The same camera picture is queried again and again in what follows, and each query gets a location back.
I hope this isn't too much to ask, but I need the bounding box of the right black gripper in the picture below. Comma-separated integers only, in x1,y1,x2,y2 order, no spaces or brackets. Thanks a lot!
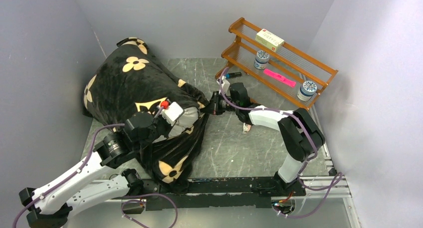
202,91,240,115

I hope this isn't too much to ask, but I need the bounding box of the white pillow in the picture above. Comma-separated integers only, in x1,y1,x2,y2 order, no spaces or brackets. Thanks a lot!
153,107,199,143

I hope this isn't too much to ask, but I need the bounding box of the black pillowcase with beige flowers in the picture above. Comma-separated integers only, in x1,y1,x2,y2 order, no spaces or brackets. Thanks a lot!
83,37,210,193

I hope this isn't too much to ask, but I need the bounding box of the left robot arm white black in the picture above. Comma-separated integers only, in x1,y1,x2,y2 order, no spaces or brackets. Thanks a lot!
12,110,178,228

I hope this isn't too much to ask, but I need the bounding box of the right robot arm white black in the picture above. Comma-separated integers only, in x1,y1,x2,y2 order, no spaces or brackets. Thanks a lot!
201,82,325,196

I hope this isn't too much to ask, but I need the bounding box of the blue marker pen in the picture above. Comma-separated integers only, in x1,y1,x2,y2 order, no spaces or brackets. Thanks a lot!
225,72,242,79

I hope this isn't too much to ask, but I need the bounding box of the small pink white clip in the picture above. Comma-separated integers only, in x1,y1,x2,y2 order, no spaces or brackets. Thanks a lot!
242,123,251,134

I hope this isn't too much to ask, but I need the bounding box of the wooden two-tier shelf rack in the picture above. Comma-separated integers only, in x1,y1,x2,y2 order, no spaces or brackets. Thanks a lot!
221,17,338,110

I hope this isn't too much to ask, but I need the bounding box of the white jar blue lid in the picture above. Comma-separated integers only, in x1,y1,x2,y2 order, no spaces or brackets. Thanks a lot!
253,50,270,70
297,80,318,101

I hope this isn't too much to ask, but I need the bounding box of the pink flat plastic item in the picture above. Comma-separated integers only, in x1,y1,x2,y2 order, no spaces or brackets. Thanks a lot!
263,69,296,88

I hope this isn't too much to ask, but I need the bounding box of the white cardboard box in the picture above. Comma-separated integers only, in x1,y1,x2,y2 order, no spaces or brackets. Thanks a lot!
255,29,285,52

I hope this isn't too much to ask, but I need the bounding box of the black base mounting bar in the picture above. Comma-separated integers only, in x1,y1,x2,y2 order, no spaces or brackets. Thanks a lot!
122,177,306,211

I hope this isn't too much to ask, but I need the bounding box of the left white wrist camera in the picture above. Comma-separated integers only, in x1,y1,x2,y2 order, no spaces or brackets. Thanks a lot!
160,101,185,125

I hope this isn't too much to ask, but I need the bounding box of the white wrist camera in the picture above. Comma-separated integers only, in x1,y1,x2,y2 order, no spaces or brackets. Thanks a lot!
217,77,230,95
160,101,185,125

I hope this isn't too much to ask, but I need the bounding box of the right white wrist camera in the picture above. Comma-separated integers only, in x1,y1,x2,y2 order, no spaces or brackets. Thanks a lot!
217,77,230,95

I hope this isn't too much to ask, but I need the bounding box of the aluminium frame rail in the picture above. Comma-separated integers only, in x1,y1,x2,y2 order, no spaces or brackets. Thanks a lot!
51,157,361,228

